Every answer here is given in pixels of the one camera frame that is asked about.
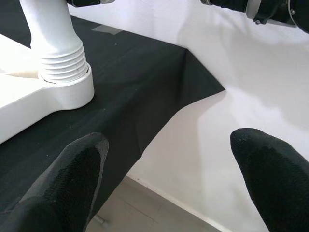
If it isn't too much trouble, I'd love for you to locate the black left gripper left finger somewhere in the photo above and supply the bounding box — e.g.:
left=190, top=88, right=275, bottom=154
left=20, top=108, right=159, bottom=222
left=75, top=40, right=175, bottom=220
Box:
left=0, top=131, right=109, bottom=232

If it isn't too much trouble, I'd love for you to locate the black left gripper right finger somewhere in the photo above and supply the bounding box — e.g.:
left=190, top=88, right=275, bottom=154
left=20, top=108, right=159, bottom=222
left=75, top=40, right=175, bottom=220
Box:
left=230, top=127, right=309, bottom=232

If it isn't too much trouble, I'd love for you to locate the white plastic table leg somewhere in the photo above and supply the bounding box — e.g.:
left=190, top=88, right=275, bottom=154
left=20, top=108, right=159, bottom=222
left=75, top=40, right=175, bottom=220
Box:
left=19, top=0, right=89, bottom=84

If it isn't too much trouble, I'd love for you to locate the grey tape patch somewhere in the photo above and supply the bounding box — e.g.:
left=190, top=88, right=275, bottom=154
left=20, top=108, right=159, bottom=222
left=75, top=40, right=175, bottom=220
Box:
left=91, top=24, right=121, bottom=36

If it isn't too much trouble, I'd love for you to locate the white plastic table top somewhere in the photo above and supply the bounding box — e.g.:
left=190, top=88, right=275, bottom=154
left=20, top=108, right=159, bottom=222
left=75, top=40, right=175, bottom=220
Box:
left=0, top=33, right=95, bottom=145

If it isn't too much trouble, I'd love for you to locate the black tablecloth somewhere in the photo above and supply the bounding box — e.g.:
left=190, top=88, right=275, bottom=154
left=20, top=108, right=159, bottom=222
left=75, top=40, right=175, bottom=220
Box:
left=0, top=0, right=226, bottom=218

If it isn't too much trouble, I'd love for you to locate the metal folding table frame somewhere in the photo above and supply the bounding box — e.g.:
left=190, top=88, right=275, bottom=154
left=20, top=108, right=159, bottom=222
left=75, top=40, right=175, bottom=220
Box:
left=95, top=214, right=111, bottom=227

